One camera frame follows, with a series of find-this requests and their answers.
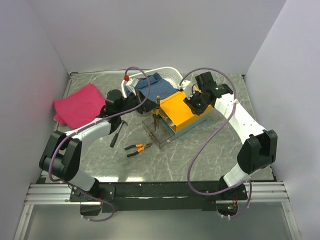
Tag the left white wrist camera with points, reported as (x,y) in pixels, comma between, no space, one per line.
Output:
(129,85)

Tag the black handled hammer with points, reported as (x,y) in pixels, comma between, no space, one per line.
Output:
(115,137)

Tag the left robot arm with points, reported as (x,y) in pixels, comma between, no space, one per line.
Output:
(62,154)

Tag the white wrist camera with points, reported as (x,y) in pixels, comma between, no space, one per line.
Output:
(129,85)
(187,87)

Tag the orange black combination pliers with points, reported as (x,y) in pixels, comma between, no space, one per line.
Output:
(140,148)

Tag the white plastic basket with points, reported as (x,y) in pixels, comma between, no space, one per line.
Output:
(171,74)

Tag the blue checkered shirt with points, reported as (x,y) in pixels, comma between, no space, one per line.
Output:
(159,87)

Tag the aluminium frame rail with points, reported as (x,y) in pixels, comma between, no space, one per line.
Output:
(60,194)

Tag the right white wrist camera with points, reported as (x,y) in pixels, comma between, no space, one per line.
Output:
(187,87)

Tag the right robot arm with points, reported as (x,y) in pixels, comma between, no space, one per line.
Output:
(259,146)

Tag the pink folded towel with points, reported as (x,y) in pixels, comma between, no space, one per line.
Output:
(80,108)

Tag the black base beam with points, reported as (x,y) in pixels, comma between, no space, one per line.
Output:
(112,197)

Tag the yellow needle nose pliers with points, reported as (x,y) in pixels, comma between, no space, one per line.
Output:
(155,113)

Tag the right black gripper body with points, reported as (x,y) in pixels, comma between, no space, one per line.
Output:
(196,103)

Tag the yellow drawer cabinet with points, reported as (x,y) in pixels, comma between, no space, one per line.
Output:
(175,108)

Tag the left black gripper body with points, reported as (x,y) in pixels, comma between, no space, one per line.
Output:
(135,100)

